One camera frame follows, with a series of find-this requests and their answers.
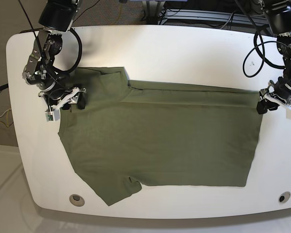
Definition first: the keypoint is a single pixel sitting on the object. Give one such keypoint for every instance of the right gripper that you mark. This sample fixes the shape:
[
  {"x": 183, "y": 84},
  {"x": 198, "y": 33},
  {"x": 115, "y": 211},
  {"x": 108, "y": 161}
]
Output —
[{"x": 57, "y": 97}]

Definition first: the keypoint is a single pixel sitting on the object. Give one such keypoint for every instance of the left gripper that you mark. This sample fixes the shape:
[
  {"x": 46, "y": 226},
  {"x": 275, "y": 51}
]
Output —
[{"x": 275, "y": 95}]

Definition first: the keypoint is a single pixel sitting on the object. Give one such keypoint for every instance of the olive green T-shirt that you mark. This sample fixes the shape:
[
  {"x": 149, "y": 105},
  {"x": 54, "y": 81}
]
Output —
[{"x": 135, "y": 133}]

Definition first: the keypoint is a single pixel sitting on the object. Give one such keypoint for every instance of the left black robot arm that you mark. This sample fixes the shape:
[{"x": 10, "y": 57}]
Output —
[{"x": 278, "y": 15}]

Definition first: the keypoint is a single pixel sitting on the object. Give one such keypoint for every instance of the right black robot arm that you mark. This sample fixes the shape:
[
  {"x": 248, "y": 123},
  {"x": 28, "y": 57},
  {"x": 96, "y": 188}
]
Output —
[{"x": 56, "y": 19}]

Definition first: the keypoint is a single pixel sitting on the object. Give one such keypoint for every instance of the black bar behind table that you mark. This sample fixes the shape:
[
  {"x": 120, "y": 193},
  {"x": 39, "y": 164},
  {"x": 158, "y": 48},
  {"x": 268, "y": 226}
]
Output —
[{"x": 31, "y": 30}]

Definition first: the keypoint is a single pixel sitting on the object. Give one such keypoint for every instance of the left table grommet hole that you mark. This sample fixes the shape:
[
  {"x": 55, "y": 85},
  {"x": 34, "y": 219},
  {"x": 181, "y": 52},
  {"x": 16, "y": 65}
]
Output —
[{"x": 76, "y": 200}]

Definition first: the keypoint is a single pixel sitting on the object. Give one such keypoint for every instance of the table grommet hole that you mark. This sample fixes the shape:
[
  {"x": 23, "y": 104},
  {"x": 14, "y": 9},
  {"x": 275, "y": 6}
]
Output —
[
  {"x": 284, "y": 197},
  {"x": 76, "y": 200}
]

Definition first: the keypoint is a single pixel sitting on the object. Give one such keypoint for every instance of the right table grommet hole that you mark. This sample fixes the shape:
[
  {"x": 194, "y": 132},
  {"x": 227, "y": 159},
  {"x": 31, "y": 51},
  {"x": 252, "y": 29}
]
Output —
[{"x": 284, "y": 197}]

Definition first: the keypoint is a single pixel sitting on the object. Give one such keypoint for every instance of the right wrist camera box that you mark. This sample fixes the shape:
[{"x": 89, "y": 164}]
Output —
[{"x": 52, "y": 116}]

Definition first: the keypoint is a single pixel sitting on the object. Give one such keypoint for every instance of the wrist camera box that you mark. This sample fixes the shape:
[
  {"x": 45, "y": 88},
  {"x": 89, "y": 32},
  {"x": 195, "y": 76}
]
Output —
[
  {"x": 52, "y": 116},
  {"x": 288, "y": 113}
]

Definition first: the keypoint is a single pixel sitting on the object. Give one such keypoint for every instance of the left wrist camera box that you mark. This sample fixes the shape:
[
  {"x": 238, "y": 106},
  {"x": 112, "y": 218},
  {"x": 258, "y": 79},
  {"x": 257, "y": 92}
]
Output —
[{"x": 288, "y": 113}]

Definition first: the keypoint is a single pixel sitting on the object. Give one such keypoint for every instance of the aluminium frame rack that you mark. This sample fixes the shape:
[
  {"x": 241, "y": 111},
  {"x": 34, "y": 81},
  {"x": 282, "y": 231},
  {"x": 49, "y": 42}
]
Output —
[{"x": 156, "y": 13}]

